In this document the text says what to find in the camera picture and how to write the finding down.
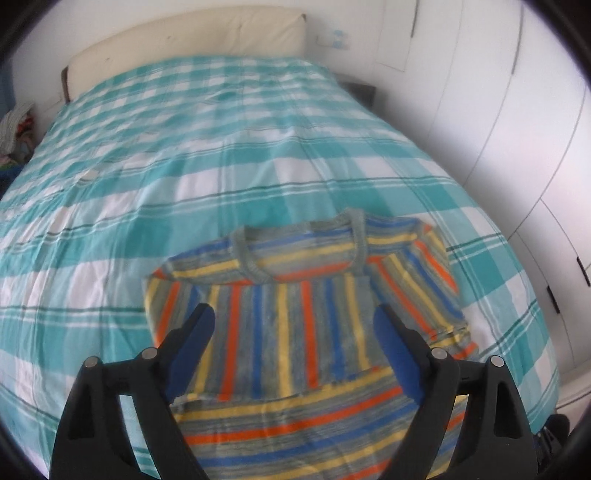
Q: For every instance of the cream padded headboard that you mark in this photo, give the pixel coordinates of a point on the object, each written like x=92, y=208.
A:
x=184, y=41

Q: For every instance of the wall socket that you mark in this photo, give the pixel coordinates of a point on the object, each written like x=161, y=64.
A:
x=339, y=39

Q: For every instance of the white wardrobe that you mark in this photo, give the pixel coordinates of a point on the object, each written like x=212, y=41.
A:
x=498, y=115

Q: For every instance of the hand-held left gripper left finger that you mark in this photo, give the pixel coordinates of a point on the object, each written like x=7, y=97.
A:
x=191, y=355

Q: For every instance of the pile of clothes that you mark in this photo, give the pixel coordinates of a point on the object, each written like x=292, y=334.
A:
x=16, y=134

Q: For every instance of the teal checked bed blanket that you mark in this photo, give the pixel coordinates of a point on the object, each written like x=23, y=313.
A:
x=184, y=161

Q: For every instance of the dark object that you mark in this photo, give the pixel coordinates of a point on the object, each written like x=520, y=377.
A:
x=551, y=436

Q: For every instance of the striped knitted sweater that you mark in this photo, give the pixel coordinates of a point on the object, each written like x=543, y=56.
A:
x=295, y=323

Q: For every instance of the dark wooden nightstand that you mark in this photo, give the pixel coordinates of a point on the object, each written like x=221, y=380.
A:
x=362, y=92

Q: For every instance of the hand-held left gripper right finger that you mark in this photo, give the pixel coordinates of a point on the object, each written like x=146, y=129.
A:
x=399, y=355

